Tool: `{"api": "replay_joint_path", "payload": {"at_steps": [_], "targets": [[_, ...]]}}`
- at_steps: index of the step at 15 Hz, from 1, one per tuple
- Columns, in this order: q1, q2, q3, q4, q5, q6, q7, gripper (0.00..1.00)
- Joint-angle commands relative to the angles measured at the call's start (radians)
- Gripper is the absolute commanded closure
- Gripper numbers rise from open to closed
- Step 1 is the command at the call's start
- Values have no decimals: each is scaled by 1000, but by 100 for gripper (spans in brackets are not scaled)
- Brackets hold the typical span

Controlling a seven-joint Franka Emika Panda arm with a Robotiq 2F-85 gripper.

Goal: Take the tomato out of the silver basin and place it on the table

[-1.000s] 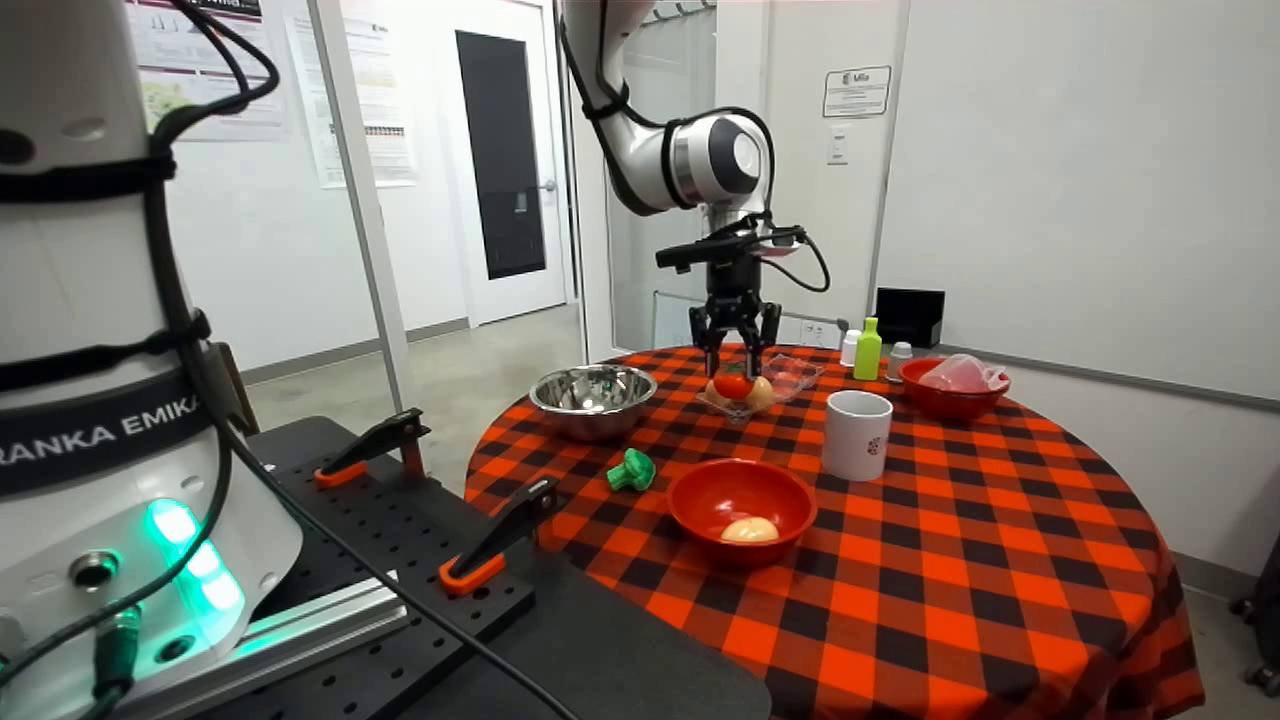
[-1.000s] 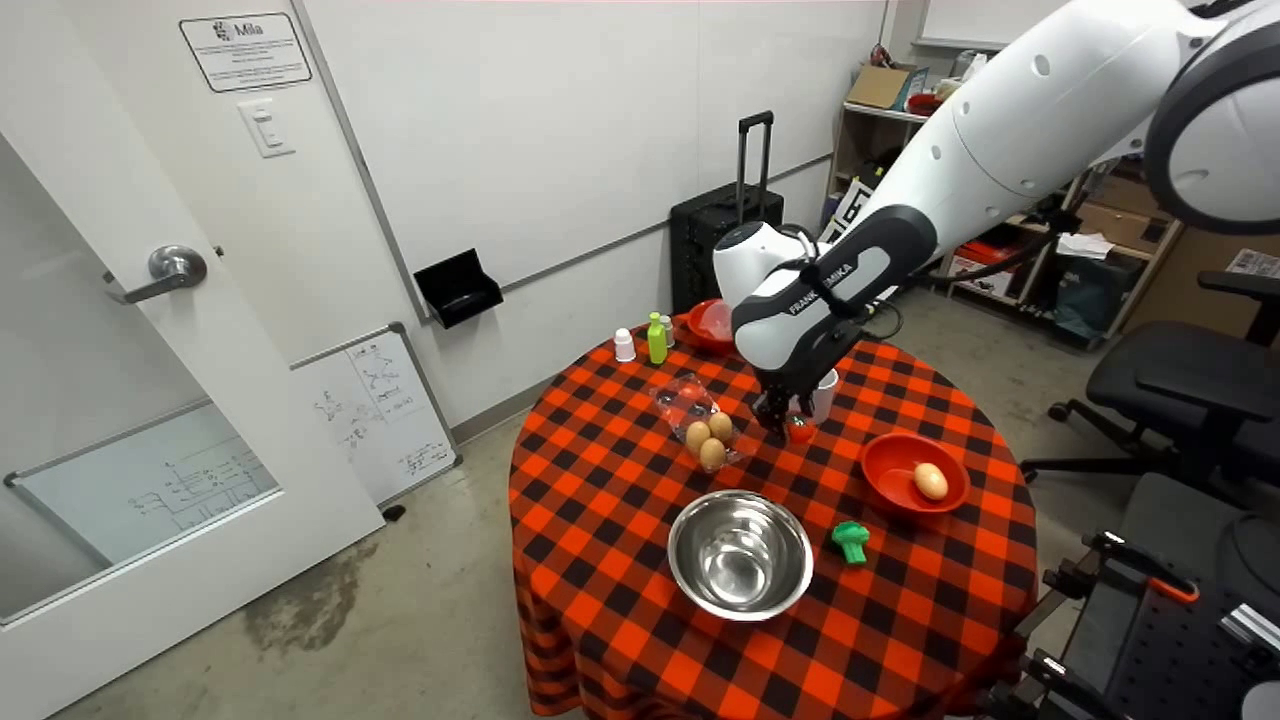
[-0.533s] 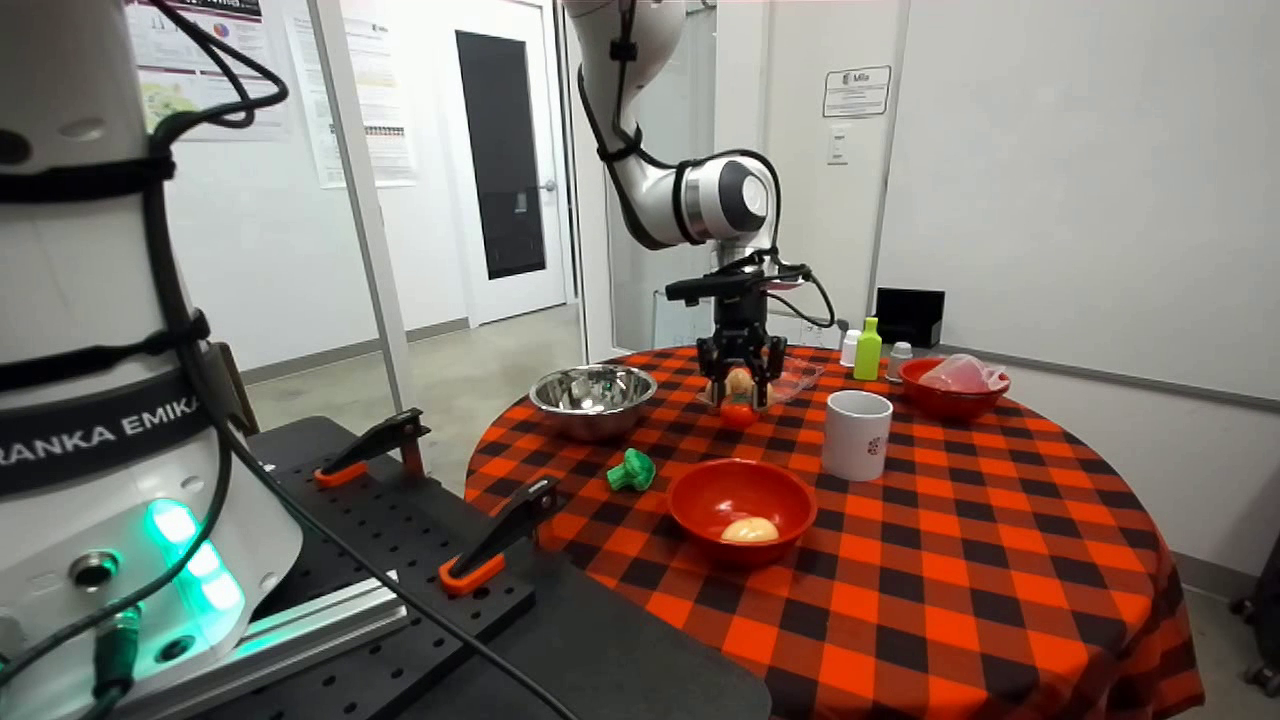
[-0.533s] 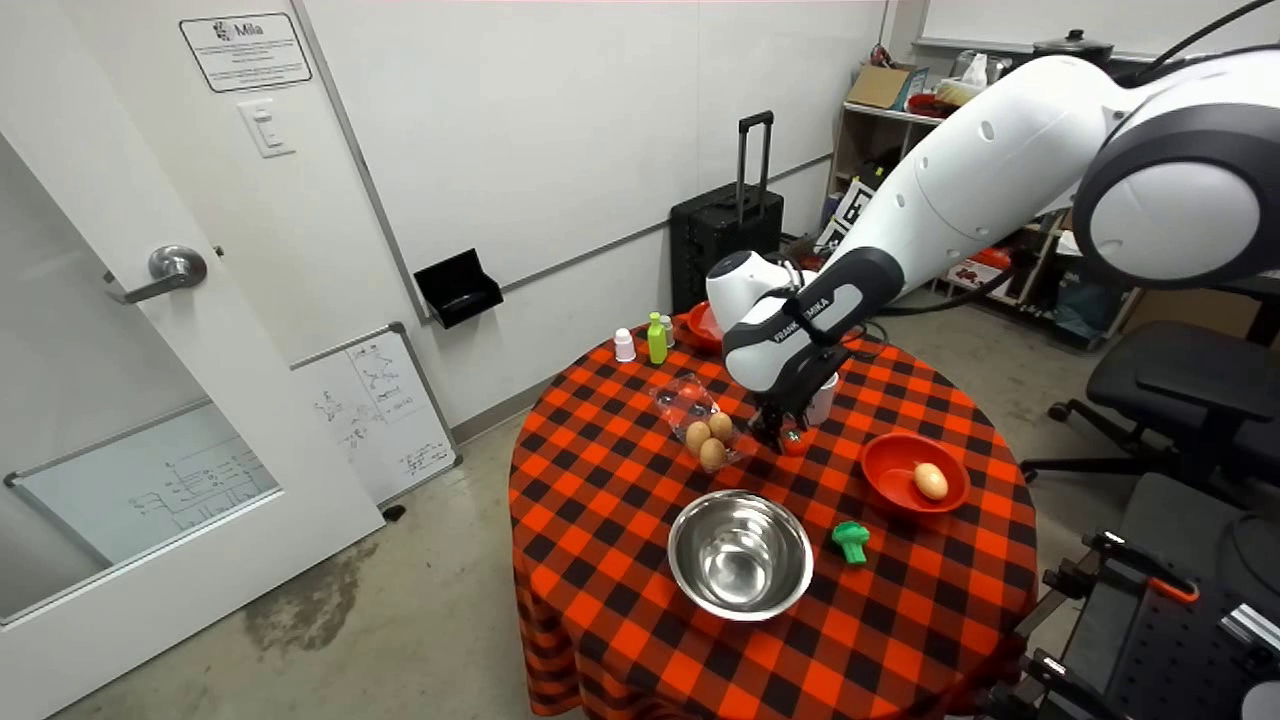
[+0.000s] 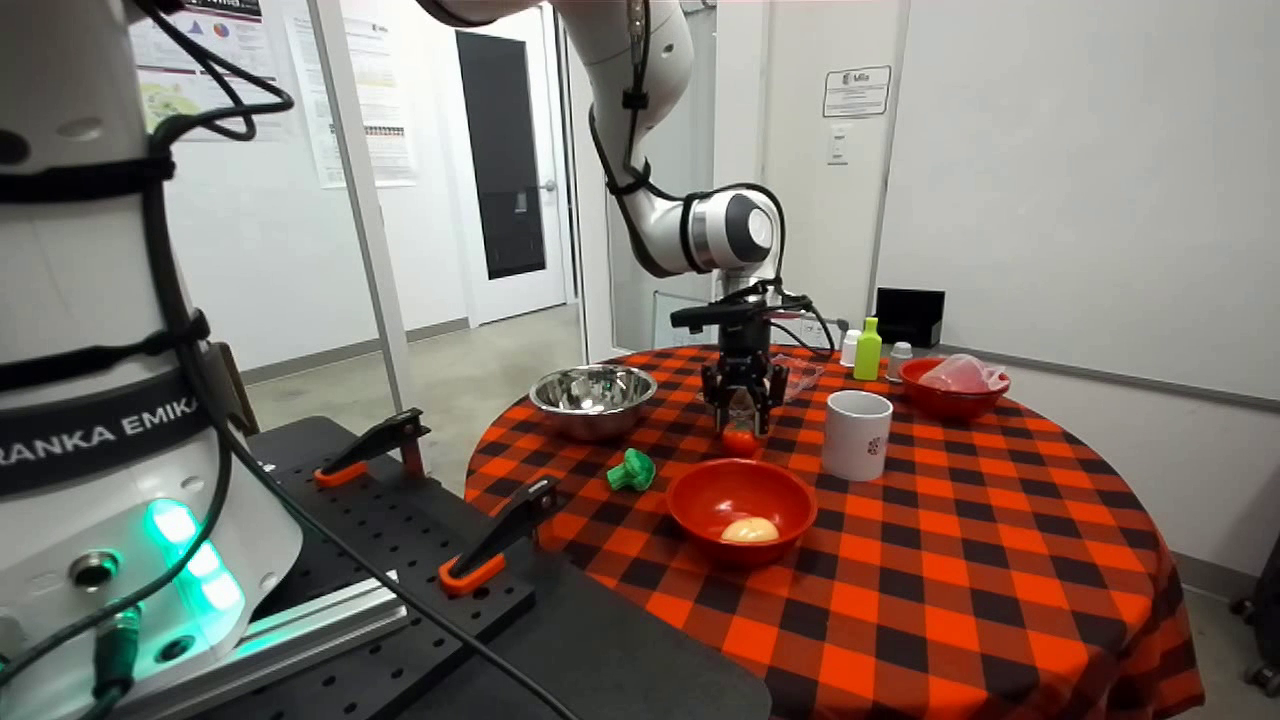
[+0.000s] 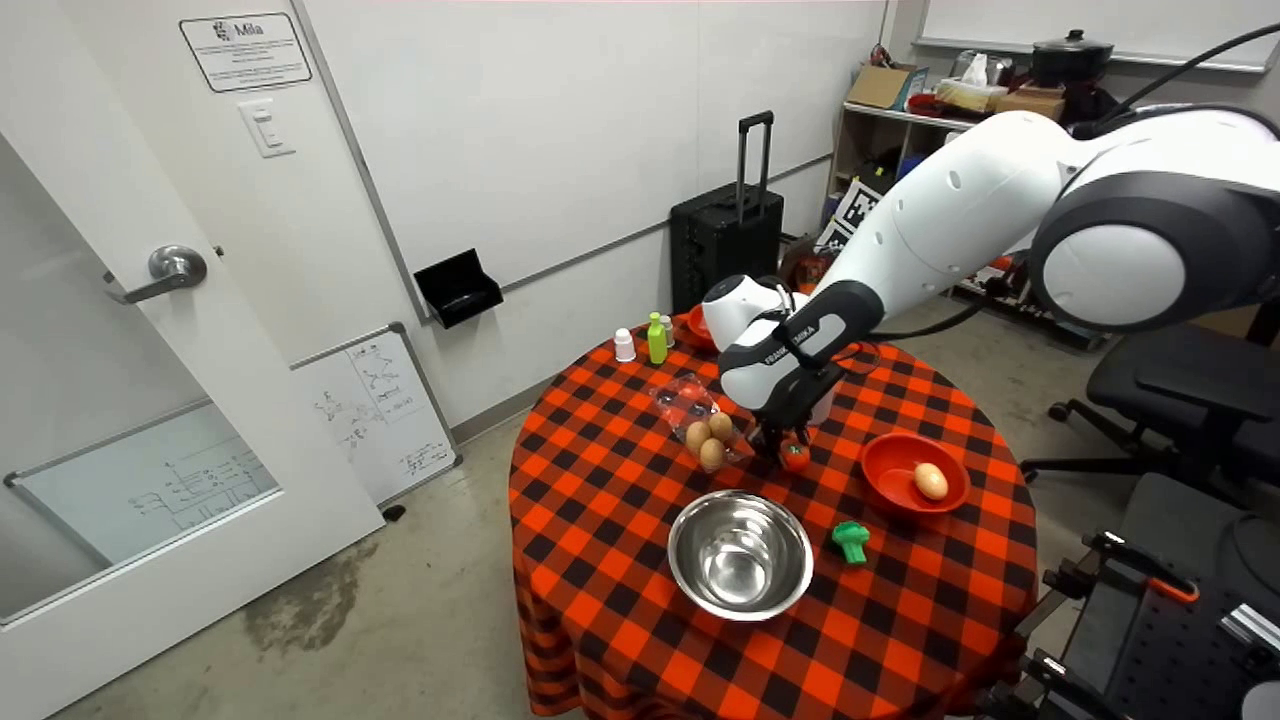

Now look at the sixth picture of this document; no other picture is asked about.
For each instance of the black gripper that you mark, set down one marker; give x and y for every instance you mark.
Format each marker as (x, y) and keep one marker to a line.
(802, 383)

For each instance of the orange toy tomato green stem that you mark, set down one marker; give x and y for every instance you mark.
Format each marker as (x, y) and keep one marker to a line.
(798, 459)

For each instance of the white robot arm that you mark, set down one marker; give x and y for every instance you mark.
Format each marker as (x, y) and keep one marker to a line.
(961, 200)

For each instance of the silver metal basin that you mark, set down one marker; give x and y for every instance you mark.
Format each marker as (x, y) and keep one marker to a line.
(740, 553)

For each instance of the beige egg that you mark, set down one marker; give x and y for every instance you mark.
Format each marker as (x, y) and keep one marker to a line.
(723, 425)
(696, 433)
(711, 452)
(930, 481)

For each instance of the green toy broccoli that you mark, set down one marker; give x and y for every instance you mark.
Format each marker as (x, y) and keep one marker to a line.
(850, 542)

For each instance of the large red plastic bowl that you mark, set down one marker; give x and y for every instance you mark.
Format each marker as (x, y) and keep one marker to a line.
(904, 493)

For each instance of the green plastic bottle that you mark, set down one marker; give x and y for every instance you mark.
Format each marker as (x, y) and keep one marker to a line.
(656, 337)

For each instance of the small white bottle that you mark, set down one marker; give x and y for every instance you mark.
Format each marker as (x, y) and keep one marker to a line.
(624, 345)

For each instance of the orange black checkered tablecloth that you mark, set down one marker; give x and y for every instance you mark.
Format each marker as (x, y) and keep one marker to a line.
(624, 535)

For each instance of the black suitcase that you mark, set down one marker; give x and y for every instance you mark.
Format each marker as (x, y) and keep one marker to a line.
(725, 242)

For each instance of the black white framed picture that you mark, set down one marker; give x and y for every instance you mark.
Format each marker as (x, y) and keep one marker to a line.
(846, 216)

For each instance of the white storage shelf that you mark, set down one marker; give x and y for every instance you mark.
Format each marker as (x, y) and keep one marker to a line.
(920, 134)

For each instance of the brown cardboard box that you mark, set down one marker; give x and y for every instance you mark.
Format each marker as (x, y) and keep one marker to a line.
(880, 85)

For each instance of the black office chair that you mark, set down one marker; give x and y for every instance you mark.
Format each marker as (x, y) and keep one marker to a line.
(1187, 394)

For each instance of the small leaning whiteboard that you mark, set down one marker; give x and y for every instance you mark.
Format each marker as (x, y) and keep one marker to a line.
(382, 412)

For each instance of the black equipment cart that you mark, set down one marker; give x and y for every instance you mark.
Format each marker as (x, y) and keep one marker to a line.
(1160, 614)

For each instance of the black cooking pot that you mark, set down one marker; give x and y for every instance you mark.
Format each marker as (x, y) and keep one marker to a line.
(1069, 63)

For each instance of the white door with window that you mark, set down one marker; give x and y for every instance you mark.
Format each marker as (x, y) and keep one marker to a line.
(160, 401)

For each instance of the black wall tray holder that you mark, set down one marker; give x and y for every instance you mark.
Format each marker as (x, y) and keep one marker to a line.
(459, 289)

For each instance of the wall mounted whiteboard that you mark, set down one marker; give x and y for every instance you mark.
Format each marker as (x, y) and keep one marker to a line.
(1105, 27)

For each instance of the white wall switch plate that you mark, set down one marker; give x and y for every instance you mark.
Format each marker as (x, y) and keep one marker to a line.
(266, 128)

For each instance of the white paper wall sign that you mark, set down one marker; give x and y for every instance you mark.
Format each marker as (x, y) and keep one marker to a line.
(244, 50)

